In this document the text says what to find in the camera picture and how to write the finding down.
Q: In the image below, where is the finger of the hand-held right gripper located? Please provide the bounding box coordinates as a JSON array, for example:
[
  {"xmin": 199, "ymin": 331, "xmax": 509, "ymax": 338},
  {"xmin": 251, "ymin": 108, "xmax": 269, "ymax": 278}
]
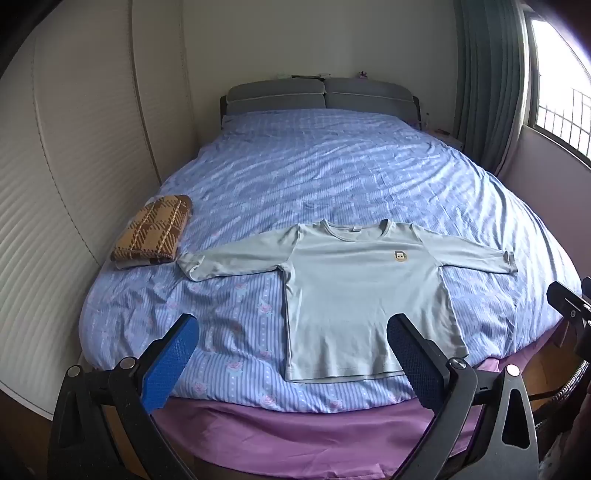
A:
[{"xmin": 547, "ymin": 280, "xmax": 591, "ymax": 325}]

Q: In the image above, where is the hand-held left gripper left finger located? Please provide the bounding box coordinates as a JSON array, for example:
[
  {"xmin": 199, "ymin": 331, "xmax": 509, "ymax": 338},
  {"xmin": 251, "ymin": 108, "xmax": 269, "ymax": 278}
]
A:
[{"xmin": 47, "ymin": 314, "xmax": 200, "ymax": 480}]

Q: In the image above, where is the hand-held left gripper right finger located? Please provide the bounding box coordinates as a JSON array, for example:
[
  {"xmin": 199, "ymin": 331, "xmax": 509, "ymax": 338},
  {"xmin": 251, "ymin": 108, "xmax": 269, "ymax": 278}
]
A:
[{"xmin": 387, "ymin": 314, "xmax": 540, "ymax": 480}]

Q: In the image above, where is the light green long-sleeve shirt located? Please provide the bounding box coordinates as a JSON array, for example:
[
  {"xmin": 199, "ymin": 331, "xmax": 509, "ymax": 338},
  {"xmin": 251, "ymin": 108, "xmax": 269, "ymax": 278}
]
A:
[{"xmin": 177, "ymin": 219, "xmax": 518, "ymax": 384}]

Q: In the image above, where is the brown plaid folded cloth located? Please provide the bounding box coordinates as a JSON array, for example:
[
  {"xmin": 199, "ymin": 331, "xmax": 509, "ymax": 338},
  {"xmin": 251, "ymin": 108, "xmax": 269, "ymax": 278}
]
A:
[{"xmin": 111, "ymin": 194, "xmax": 194, "ymax": 270}]

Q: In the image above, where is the purple bed sheet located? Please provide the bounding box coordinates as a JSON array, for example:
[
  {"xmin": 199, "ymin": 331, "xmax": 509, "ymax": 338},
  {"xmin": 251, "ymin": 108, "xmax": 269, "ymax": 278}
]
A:
[{"xmin": 150, "ymin": 323, "xmax": 568, "ymax": 480}]

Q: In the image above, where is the bed with blue striped sheet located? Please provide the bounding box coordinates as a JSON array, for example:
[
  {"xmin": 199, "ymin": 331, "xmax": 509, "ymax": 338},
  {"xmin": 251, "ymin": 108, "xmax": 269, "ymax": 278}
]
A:
[{"xmin": 78, "ymin": 110, "xmax": 583, "ymax": 414}]

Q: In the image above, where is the grey-blue curtain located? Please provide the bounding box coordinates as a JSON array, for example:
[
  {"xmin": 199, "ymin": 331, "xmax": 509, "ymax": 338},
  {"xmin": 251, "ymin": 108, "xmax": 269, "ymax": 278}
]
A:
[{"xmin": 455, "ymin": 0, "xmax": 541, "ymax": 174}]

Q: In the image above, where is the window with metal grille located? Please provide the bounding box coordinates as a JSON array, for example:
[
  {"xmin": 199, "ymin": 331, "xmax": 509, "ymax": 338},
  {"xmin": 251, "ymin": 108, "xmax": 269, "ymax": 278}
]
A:
[{"xmin": 526, "ymin": 9, "xmax": 591, "ymax": 162}]

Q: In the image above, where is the white louvered wardrobe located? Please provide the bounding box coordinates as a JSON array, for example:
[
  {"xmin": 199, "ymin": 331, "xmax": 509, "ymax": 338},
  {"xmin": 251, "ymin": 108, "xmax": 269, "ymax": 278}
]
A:
[{"xmin": 0, "ymin": 0, "xmax": 199, "ymax": 416}]

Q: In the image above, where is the grey padded headboard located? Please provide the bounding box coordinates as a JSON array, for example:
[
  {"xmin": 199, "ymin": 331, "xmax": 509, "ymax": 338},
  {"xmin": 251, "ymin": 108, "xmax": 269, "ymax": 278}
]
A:
[{"xmin": 220, "ymin": 93, "xmax": 423, "ymax": 132}]

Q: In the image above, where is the grey headboard cushion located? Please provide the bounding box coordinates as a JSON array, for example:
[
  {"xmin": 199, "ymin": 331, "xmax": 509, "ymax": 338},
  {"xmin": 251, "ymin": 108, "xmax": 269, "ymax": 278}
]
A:
[
  {"xmin": 324, "ymin": 78, "xmax": 413, "ymax": 121},
  {"xmin": 226, "ymin": 79, "xmax": 326, "ymax": 116}
]

